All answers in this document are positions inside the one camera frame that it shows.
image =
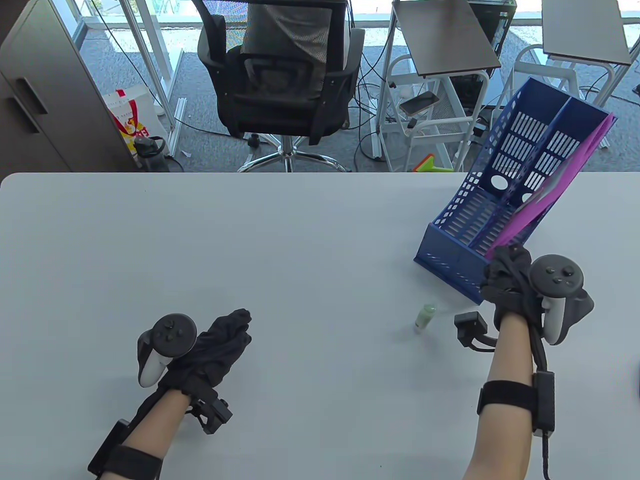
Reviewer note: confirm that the person's left hand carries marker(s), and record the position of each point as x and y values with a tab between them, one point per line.
215	350

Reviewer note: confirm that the person's right hand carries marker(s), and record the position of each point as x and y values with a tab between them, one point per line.
510	280

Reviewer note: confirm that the black handheld controller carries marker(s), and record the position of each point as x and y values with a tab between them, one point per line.
557	280
170	337

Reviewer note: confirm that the green glue stick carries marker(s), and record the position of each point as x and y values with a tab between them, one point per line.
425	317

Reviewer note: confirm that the pink L-shaped folder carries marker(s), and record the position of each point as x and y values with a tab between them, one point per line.
550	195

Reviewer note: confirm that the person's right forearm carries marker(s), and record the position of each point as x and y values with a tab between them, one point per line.
507	360

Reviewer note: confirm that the blue plastic file rack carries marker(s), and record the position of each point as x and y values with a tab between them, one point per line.
460	272

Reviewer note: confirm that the black wrist sensor box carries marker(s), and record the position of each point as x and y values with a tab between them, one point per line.
107	447
543	402

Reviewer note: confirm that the green and red plastic tool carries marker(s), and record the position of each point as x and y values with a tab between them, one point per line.
431	166

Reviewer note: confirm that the white rolling cart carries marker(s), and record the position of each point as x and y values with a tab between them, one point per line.
450	125

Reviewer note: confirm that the white power strip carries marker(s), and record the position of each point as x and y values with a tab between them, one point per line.
377	146

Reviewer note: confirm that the black smartphone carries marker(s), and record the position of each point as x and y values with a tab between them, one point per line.
419	103

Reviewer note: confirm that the black water bottle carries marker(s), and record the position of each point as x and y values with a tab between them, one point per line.
150	155

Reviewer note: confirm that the red and white shopping bag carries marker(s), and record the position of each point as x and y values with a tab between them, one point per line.
131	120

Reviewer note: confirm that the brown-top side table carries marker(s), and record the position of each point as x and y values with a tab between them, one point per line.
585	30
445	40

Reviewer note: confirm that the black computer tower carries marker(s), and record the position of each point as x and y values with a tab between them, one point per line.
500	25

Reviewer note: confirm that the black mesh office chair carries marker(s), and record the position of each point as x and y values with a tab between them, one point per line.
280	100

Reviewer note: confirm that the tall storage cabinet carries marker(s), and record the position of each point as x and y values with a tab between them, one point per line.
50	100

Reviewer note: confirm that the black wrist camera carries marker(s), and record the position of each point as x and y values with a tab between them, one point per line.
212	415
470	327

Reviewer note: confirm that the white metal table frame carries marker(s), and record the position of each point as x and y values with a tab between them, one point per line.
176	125

